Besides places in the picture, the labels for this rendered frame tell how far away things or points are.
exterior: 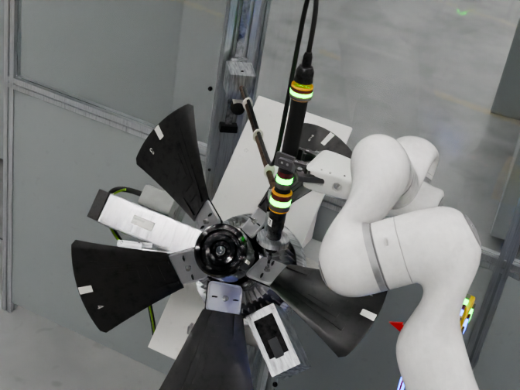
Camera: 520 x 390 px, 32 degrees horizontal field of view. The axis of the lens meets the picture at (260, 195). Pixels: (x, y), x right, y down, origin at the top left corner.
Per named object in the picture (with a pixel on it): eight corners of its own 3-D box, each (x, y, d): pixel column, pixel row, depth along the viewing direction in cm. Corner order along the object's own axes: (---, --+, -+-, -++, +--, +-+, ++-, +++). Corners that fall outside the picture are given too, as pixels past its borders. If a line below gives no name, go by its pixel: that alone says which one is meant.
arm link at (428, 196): (381, 159, 171) (363, 204, 171) (446, 183, 167) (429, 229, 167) (386, 168, 179) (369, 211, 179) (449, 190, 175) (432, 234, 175)
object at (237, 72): (221, 84, 245) (225, 56, 240) (247, 87, 246) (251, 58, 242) (226, 101, 236) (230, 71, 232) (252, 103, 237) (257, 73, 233)
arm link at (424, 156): (386, 100, 150) (405, 140, 179) (350, 189, 149) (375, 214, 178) (437, 118, 147) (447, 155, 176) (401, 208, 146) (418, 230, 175)
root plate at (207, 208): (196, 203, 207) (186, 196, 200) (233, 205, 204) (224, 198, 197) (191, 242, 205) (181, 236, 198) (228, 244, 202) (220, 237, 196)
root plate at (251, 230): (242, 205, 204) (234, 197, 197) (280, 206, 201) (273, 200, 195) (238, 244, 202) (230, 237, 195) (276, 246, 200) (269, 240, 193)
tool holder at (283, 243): (252, 226, 195) (259, 187, 190) (284, 227, 196) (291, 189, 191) (258, 250, 187) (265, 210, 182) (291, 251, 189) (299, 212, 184)
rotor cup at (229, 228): (208, 227, 207) (190, 214, 194) (269, 230, 203) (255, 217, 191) (200, 289, 203) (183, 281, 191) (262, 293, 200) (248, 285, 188)
